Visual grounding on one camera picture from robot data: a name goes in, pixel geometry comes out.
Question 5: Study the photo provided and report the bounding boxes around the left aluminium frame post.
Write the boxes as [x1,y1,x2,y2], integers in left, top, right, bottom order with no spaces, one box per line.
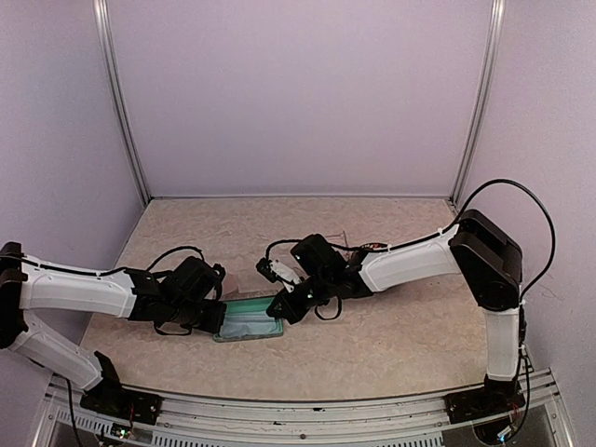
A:
[92,0,153,208]

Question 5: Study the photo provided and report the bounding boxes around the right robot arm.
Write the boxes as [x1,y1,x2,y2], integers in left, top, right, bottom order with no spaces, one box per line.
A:
[256,210,529,423]

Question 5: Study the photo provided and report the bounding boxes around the right aluminium frame post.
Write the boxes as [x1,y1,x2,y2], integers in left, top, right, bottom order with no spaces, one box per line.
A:
[450,0,507,206]

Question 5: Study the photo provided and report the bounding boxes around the front aluminium rail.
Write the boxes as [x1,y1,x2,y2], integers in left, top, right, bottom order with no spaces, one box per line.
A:
[32,367,574,447]

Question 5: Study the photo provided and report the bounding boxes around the clear pink glasses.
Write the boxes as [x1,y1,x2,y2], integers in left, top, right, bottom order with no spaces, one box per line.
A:
[324,230,350,247]

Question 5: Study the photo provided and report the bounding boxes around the aluminium frame post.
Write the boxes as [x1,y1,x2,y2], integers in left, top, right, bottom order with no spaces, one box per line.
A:
[92,0,153,208]
[450,0,507,206]

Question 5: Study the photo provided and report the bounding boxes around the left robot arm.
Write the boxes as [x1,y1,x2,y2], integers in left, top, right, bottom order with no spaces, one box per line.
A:
[1,241,226,425]

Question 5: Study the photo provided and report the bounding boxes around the grey glasses case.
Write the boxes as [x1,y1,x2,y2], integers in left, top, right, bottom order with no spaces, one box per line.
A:
[212,294,284,343]

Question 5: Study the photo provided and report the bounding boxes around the small blue cleaning cloth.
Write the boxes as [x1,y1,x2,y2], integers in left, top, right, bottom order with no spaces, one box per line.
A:
[219,311,278,339]

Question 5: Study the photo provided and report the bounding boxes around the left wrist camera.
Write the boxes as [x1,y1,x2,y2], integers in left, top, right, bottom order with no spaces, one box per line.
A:
[211,264,226,301]

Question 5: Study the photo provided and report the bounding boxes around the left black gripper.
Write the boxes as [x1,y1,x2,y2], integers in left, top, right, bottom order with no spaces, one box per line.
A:
[169,299,226,333]

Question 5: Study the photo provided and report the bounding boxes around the pink glasses case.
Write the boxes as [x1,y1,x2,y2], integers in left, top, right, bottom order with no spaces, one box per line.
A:
[221,273,242,301]

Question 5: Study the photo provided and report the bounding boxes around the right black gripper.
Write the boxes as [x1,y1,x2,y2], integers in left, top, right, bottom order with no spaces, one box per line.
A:
[265,272,333,325]

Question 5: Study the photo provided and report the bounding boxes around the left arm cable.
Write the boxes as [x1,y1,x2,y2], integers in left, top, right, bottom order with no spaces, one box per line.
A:
[0,244,206,280]

